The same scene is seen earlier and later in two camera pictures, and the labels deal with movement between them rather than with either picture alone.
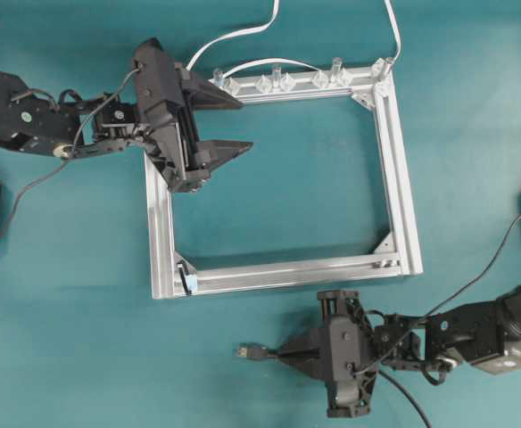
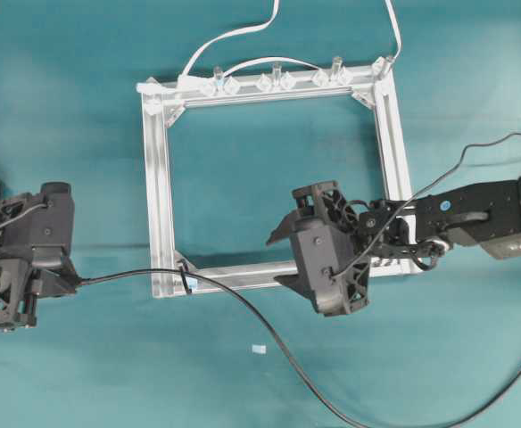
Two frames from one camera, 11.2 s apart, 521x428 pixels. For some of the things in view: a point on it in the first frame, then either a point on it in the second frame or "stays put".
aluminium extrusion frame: x=376 y=84 stays put
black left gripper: x=167 y=121 to x=32 y=260
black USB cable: x=260 y=352 to x=289 y=356
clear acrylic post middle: x=277 y=75 stays put
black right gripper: x=352 y=355 to x=331 y=266
